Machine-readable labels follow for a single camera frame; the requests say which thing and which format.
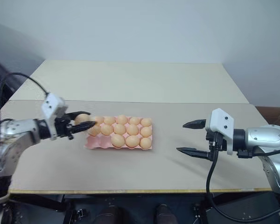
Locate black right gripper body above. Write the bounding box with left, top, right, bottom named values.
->
left=206, top=130, right=226, bottom=162

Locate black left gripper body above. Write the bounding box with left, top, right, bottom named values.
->
left=53, top=113, right=75, bottom=141

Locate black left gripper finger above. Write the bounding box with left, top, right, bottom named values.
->
left=65, top=111, right=91, bottom=120
left=70, top=121, right=98, bottom=135

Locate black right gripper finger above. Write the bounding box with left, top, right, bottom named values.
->
left=182, top=119, right=207, bottom=130
left=176, top=147, right=212, bottom=160

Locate pink egg tray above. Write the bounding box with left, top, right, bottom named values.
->
left=84, top=115, right=153, bottom=151

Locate brown cardboard box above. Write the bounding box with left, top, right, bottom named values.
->
left=255, top=106, right=280, bottom=128

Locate dark rounded shape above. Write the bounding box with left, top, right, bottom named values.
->
left=155, top=203, right=175, bottom=224
left=98, top=205, right=121, bottom=224

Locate black bulky object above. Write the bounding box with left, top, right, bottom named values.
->
left=0, top=55, right=34, bottom=119

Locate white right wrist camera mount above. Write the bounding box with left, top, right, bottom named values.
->
left=204, top=108, right=235, bottom=156

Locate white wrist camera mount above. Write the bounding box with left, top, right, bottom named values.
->
left=41, top=92, right=69, bottom=141
left=204, top=108, right=235, bottom=156

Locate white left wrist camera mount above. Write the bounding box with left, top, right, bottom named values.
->
left=41, top=92, right=69, bottom=141

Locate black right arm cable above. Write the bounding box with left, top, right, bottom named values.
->
left=205, top=132, right=280, bottom=221

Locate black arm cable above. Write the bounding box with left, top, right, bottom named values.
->
left=205, top=132, right=280, bottom=221
left=0, top=72, right=49, bottom=179

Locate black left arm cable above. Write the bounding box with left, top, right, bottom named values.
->
left=0, top=72, right=49, bottom=179

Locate black table frame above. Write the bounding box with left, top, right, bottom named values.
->
left=8, top=191, right=278, bottom=224

